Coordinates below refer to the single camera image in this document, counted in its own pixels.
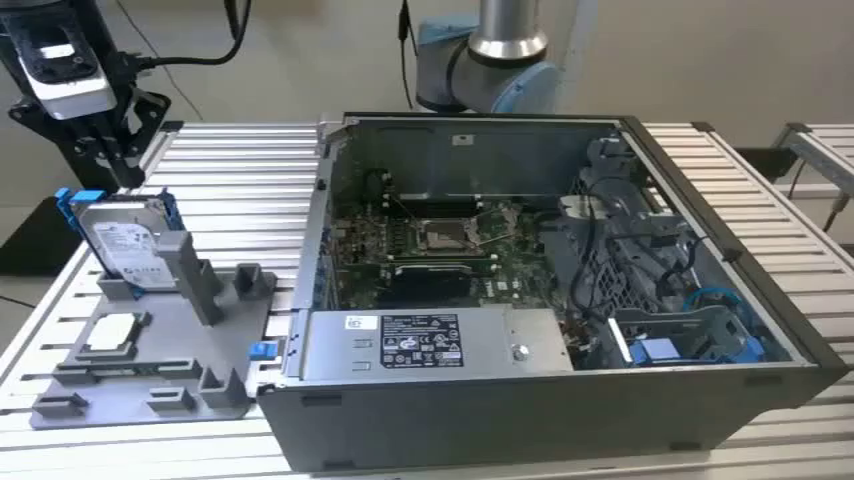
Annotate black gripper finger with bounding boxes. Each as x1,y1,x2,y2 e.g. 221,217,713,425
6,97,118,162
109,89,172,189

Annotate hard disk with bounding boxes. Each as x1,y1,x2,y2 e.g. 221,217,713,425
56,187,186,292

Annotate grey disk bay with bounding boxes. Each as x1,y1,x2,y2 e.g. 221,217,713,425
537,137,796,372

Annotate grey parts rack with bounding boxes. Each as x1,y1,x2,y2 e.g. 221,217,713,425
29,232,278,431

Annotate silver CPU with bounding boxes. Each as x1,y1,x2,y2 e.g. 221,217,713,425
85,314,150,351

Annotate black RAM slots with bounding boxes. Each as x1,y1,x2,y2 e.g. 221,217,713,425
385,192,485,216

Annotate green RAM stick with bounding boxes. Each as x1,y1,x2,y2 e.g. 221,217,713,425
58,362,196,377

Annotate CPU socket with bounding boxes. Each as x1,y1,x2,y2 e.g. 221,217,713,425
416,217,478,251

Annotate black expansion slot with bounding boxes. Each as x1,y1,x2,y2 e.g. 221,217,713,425
390,251,499,263

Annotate silver power supply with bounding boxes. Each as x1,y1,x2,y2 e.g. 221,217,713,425
298,308,575,379

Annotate black heatsink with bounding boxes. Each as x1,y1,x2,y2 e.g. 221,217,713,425
388,264,476,307

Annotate metal socket cover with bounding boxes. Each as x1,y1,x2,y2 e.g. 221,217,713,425
474,204,521,241

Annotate green motherboard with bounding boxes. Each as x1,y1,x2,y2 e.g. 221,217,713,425
325,197,568,309

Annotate open grey PC case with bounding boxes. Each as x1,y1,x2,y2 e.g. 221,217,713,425
256,112,852,474

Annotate blue plastic bay latch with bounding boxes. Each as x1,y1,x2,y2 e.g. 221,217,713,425
629,337,687,369

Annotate black box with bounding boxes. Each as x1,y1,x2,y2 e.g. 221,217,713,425
732,146,799,184

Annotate metal slat side table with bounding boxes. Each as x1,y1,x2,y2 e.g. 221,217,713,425
772,122,854,194

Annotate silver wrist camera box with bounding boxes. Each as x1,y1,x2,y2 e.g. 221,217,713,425
6,19,118,121

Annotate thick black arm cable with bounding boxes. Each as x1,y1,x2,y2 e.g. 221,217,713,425
116,0,252,72

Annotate black hanging cable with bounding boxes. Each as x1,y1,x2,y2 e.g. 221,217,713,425
397,0,416,109

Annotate thin wire locking lever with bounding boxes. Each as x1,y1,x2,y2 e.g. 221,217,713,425
392,194,422,222

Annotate black wire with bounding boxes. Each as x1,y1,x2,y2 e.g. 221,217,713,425
571,174,632,321

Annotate blue wire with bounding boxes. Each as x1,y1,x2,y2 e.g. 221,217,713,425
684,285,743,329

